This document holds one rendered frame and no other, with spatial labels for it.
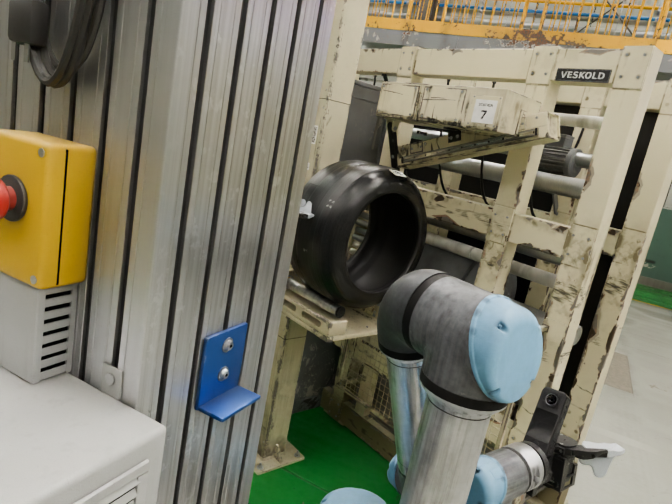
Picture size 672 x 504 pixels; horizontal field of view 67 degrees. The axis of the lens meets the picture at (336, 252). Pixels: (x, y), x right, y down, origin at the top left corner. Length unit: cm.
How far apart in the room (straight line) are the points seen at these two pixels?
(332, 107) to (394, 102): 26
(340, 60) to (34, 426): 183
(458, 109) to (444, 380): 145
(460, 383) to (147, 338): 36
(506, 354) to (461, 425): 12
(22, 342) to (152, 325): 13
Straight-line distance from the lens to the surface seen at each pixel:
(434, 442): 71
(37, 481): 47
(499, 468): 88
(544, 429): 101
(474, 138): 209
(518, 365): 66
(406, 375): 80
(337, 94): 214
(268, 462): 258
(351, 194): 177
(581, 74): 214
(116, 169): 51
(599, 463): 109
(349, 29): 217
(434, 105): 206
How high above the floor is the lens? 151
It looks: 12 degrees down
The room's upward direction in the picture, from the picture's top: 11 degrees clockwise
